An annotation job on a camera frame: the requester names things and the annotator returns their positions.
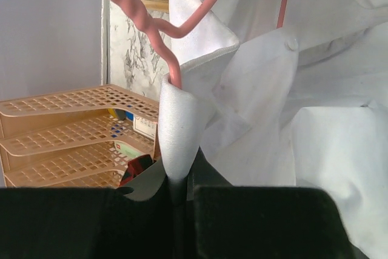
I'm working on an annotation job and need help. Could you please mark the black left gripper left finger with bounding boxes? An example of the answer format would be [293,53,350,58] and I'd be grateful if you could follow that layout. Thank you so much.
[1,162,179,258]

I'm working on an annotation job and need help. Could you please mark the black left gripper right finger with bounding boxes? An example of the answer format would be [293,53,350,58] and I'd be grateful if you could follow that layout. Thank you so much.
[185,151,355,258]

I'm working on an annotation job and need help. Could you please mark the white shirt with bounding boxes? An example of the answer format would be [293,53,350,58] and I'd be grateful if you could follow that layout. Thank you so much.
[158,0,387,258]

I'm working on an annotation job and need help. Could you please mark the pink wire hanger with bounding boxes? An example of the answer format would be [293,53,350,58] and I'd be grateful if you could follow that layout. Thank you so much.
[110,0,287,87]

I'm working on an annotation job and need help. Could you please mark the red black plaid shirt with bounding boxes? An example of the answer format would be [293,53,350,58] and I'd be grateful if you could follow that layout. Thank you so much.
[119,154,154,187]

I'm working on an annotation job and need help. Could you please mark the small boxes in organizer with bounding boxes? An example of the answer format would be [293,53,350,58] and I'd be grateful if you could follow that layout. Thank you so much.
[108,109,160,161]

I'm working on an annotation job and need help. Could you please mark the peach plastic file organizer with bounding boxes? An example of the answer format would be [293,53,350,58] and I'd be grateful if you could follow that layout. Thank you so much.
[1,85,159,188]

